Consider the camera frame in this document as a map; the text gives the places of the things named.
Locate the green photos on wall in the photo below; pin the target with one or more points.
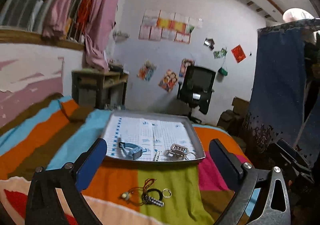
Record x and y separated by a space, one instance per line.
220 53

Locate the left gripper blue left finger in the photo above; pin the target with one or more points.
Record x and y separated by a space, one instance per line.
43 204

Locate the poster behind chair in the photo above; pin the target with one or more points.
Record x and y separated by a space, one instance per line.
184 65

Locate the grey metal tray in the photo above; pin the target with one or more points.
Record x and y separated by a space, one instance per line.
200 154

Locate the green small hanging bag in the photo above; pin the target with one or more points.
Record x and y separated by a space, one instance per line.
223 69

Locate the photo cluster on wall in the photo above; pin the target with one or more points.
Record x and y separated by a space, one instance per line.
209 42

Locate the pink curtain left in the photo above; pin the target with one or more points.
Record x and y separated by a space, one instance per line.
56 19

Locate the cartoon family poster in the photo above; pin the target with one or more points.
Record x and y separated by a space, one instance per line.
168 81

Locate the blue patterned hanging cloth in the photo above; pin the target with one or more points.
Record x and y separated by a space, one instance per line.
285 97

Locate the barred window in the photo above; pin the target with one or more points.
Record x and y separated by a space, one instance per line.
22 23

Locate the certificates on wall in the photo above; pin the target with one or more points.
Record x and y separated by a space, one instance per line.
160 25

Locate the cartoon poster left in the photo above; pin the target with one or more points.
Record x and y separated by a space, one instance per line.
146 72

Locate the pink curtain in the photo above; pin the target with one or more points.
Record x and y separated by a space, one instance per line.
56 19
100 24

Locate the colourful striped bed blanket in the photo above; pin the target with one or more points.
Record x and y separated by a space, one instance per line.
56 130

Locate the white rhinestone hair clip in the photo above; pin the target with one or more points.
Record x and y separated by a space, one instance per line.
157 155

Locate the black office chair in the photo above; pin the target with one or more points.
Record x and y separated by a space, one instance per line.
196 90

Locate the dark wooden desk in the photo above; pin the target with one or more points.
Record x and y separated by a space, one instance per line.
98 81

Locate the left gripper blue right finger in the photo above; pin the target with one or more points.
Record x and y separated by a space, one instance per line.
272 205

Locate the blue hair claw clip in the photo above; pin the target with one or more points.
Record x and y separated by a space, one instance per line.
128 151

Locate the pink curtain right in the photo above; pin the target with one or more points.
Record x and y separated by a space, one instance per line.
100 24

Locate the red paper wall decoration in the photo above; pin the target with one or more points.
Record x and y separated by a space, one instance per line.
238 53

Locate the printed paper tray liner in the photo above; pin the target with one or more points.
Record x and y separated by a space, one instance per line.
149 134

